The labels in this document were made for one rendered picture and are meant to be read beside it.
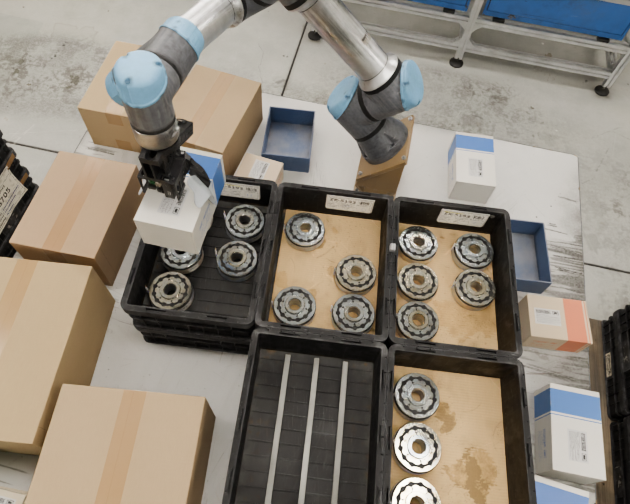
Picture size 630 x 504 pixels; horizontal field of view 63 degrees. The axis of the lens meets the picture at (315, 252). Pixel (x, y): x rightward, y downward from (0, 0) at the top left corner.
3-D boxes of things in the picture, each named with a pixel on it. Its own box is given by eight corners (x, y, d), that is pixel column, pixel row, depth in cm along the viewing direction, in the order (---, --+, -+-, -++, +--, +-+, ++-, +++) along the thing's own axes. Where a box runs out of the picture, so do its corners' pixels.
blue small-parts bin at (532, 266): (485, 228, 158) (493, 216, 152) (534, 234, 158) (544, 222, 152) (489, 287, 148) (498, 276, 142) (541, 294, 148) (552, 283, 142)
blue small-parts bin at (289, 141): (270, 121, 174) (269, 105, 168) (314, 125, 174) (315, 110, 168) (261, 168, 164) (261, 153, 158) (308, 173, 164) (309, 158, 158)
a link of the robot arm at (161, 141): (139, 98, 88) (185, 107, 88) (145, 117, 92) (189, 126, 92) (122, 130, 84) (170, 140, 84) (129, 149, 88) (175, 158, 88)
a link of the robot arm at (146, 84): (174, 52, 78) (149, 90, 74) (186, 105, 88) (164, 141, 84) (127, 39, 79) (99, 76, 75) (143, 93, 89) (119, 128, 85)
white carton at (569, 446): (533, 391, 134) (549, 382, 126) (580, 401, 133) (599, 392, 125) (535, 474, 124) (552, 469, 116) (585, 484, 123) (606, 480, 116)
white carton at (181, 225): (175, 169, 119) (168, 143, 111) (226, 180, 118) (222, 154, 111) (143, 242, 109) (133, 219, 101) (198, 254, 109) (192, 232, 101)
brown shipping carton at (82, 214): (79, 185, 157) (59, 150, 143) (149, 198, 156) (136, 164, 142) (34, 271, 142) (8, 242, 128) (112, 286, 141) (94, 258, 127)
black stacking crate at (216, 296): (172, 194, 144) (164, 168, 134) (278, 207, 144) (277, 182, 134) (132, 328, 124) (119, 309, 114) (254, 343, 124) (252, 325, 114)
